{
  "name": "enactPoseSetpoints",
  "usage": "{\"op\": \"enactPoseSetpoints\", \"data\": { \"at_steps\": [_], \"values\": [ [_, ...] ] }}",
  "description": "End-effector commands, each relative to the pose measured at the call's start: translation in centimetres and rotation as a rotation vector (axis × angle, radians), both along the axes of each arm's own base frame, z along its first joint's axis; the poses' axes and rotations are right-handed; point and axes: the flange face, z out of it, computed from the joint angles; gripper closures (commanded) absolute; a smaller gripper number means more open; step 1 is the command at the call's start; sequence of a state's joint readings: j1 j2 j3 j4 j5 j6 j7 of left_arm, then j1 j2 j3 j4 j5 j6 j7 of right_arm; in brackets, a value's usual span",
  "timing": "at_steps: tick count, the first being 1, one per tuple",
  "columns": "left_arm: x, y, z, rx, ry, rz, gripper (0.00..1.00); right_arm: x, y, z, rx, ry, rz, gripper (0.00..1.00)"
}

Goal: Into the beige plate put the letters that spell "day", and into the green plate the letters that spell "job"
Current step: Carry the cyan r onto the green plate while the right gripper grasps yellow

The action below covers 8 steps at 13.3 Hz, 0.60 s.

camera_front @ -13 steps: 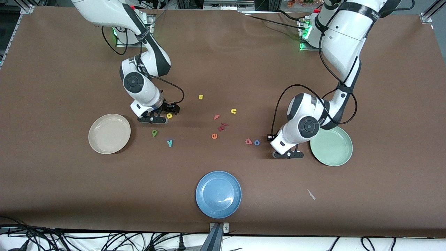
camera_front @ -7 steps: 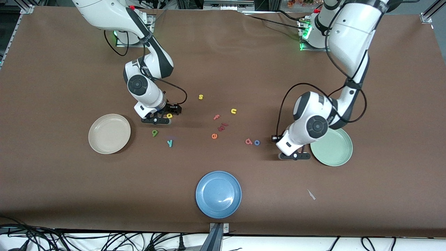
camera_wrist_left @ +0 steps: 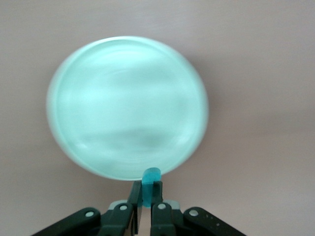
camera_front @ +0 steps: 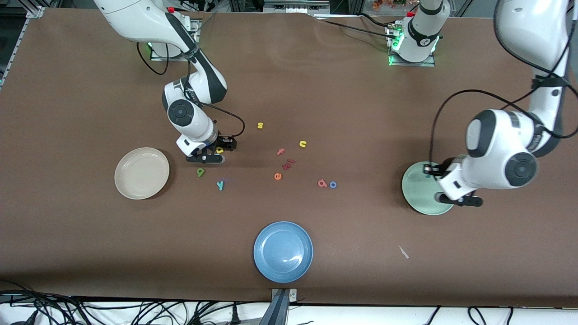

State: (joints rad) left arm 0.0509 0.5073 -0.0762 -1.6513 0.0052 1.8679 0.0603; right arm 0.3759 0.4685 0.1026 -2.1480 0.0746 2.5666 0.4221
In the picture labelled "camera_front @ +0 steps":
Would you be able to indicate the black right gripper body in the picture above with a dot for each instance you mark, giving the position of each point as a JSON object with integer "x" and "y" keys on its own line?
{"x": 223, "y": 142}

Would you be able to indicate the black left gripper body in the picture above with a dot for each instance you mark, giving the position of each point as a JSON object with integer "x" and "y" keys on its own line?
{"x": 443, "y": 169}

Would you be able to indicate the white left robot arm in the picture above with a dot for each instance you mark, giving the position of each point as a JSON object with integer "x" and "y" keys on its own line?
{"x": 496, "y": 149}

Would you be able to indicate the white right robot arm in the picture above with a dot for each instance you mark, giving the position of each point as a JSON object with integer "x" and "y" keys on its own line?
{"x": 189, "y": 117}

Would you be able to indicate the light green plate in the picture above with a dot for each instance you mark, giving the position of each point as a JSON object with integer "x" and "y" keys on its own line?
{"x": 417, "y": 194}

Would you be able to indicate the beige brown plate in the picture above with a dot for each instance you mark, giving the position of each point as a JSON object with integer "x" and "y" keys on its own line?
{"x": 142, "y": 173}

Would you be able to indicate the white tape scrap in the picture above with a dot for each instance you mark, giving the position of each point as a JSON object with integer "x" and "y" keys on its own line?
{"x": 403, "y": 252}

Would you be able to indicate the brown table cover sheet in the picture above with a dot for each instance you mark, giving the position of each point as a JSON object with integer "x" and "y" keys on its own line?
{"x": 361, "y": 99}

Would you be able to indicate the blue plate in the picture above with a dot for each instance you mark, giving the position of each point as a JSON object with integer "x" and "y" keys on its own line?
{"x": 283, "y": 252}

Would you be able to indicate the black power plug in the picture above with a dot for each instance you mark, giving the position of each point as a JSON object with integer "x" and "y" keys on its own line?
{"x": 235, "y": 316}

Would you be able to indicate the orange artificial flowers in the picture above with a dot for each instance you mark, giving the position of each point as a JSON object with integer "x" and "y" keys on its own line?
{"x": 388, "y": 3}

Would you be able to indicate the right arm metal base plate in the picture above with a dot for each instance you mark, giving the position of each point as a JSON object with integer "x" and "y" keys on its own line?
{"x": 176, "y": 58}

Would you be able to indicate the silver metal bracket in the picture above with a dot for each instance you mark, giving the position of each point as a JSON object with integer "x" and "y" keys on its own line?
{"x": 293, "y": 6}

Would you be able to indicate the grey metal camera stand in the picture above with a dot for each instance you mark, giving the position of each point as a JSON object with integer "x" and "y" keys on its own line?
{"x": 281, "y": 307}

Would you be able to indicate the aluminium frame rail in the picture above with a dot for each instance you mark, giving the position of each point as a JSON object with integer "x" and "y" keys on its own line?
{"x": 31, "y": 12}

